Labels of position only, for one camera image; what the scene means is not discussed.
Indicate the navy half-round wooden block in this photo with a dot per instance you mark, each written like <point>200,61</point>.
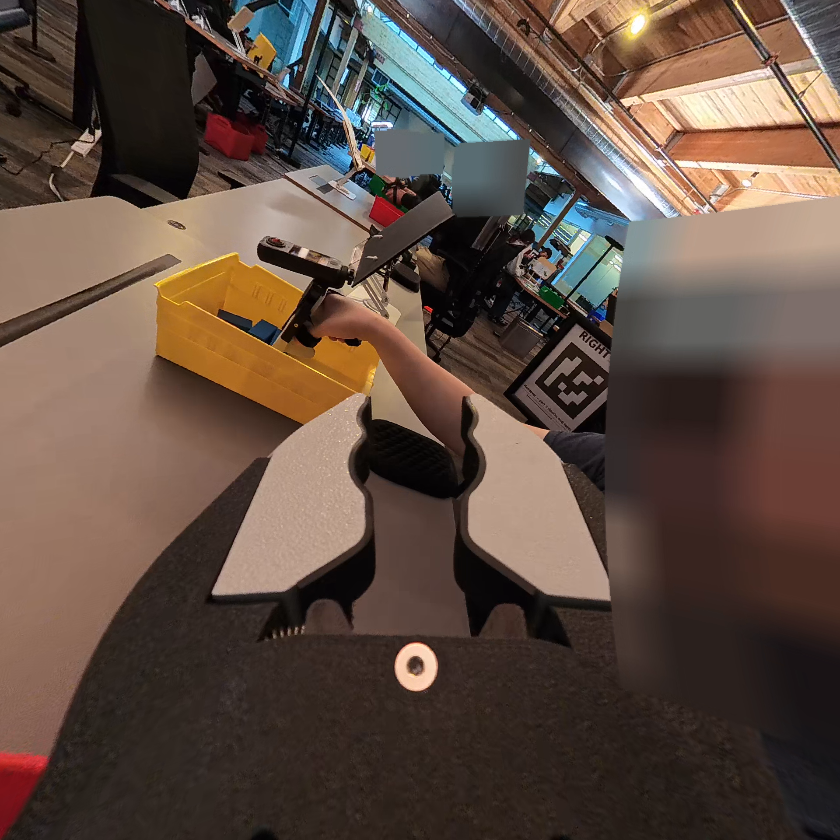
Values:
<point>233,319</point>

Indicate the person's right hand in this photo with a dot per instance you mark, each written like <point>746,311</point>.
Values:
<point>348,321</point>

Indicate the black textured pad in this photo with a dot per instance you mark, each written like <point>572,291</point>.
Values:
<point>407,277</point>
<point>413,459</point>

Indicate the person's right forearm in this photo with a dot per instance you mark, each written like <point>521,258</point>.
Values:
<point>426,380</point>

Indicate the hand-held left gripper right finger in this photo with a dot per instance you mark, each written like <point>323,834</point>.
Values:
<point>531,518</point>

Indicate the round ceiling lamp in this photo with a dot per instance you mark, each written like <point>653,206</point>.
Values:
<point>636,23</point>

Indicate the red plastic bin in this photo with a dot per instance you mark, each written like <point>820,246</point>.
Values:
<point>386,211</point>
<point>19,784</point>

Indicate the black tilted board stand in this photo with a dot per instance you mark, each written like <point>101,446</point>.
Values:
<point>400,236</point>

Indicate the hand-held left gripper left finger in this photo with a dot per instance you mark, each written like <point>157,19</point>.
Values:
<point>302,518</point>

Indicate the grey trash bin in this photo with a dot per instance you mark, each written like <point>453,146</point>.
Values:
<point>522,338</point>

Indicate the black mesh office chair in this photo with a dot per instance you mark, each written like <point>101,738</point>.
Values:
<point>466,289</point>

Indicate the green plastic bin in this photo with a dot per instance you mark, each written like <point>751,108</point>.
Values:
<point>379,185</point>

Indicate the framed black white marker sign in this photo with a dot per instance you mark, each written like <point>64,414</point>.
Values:
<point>571,380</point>

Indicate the yellow plastic bin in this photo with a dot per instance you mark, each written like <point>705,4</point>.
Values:
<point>216,367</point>

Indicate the ceiling projector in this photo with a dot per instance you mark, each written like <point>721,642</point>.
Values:
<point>474,98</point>

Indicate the white curved board stand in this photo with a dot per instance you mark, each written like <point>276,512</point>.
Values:
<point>348,131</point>

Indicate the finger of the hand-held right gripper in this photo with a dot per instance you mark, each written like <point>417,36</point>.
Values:
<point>300,350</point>

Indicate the red storage tote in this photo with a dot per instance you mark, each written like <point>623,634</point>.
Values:
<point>256,134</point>
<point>226,138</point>

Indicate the yellow sign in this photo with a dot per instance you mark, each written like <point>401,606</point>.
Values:
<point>261,51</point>

